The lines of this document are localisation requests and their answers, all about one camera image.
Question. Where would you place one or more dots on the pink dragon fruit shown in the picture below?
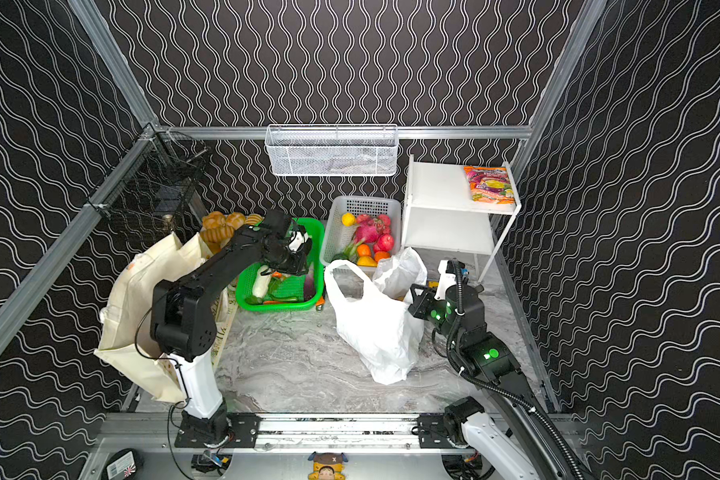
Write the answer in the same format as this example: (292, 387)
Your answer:
(368, 230)

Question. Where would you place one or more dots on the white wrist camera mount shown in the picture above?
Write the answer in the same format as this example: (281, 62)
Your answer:
(447, 270)
(298, 241)

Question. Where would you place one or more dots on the green plastic basket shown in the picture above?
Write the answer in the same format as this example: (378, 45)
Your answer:
(287, 294)

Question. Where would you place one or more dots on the black wire rack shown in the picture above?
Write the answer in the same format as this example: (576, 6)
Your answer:
(159, 194)

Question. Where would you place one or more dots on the orange candy bag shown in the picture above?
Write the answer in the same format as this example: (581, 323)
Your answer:
(490, 185)

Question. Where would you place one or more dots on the red apple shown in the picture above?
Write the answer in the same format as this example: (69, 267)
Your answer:
(384, 243)

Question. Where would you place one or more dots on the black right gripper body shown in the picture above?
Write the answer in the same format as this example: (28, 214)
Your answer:
(421, 302)

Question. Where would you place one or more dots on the dark green avocado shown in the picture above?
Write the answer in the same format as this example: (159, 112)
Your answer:
(339, 257)

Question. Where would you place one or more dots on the cream floral tote bag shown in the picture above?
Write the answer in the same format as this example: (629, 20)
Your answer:
(126, 342)

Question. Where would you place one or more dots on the braided bread middle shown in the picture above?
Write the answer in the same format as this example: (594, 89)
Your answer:
(218, 228)

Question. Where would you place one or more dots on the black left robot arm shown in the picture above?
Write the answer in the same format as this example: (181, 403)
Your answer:
(182, 322)

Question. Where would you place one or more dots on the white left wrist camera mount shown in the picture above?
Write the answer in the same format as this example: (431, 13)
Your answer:
(298, 241)

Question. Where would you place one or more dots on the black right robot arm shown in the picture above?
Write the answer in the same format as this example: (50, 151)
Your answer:
(536, 449)

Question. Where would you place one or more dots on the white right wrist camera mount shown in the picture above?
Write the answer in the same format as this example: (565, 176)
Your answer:
(447, 270)

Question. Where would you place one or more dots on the white plastic grocery bag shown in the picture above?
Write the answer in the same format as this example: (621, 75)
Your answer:
(372, 313)

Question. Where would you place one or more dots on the white wire wall basket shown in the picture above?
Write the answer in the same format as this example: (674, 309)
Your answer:
(332, 149)

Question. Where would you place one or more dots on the small toy figure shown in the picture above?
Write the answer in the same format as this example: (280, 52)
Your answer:
(327, 466)

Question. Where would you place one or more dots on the white plastic basket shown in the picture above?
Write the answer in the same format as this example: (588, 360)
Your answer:
(337, 236)

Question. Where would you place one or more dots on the orange fruit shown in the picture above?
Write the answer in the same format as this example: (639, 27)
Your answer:
(381, 255)

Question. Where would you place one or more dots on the yellow lemon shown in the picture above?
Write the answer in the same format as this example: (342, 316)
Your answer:
(348, 219)

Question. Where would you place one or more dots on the white two-tier shelf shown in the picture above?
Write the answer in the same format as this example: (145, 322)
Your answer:
(439, 214)

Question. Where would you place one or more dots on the small orange tangerine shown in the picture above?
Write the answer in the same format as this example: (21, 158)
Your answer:
(364, 250)

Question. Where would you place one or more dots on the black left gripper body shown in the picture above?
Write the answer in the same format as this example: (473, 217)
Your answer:
(294, 259)

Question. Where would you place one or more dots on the purple eggplant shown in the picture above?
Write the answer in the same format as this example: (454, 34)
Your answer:
(309, 288)

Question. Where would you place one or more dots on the white daikon radish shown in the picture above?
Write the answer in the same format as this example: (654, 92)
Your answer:
(261, 283)

